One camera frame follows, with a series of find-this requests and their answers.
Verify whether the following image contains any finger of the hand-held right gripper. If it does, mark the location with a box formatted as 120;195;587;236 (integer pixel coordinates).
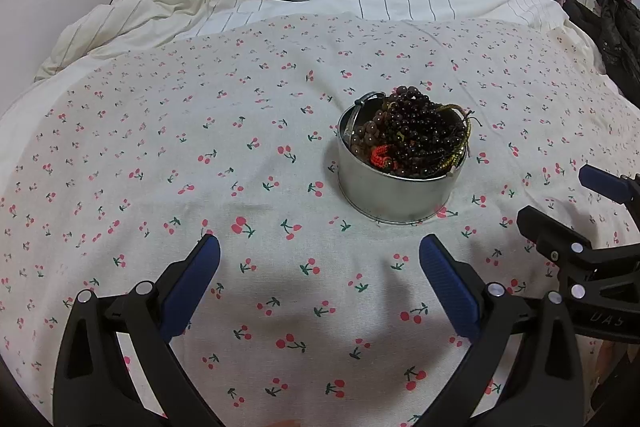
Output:
578;164;640;208
516;206;640;267

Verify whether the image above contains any dark round bead strand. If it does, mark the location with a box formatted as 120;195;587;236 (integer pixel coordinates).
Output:
372;85;471;180

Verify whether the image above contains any red braided cord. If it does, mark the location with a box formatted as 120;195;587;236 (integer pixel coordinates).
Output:
369;146;402;171

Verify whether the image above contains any olive braided cord bracelet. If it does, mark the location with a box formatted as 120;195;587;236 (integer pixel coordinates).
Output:
439;103;482;174

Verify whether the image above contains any brown oval bead necklace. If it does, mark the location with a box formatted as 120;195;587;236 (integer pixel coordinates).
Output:
350;121;387;158

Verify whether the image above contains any black jacket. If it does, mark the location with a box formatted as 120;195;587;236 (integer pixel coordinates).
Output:
562;0;640;108

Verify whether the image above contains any round metal tin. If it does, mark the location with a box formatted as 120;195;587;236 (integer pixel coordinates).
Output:
336;91;473;226

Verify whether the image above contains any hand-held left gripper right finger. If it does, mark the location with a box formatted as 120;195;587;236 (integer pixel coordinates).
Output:
415;234;598;427

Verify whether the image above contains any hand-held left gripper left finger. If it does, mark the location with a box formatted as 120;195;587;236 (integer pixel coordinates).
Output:
52;234;223;427

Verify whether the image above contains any cherry print bed sheet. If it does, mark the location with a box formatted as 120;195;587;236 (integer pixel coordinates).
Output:
0;14;640;427

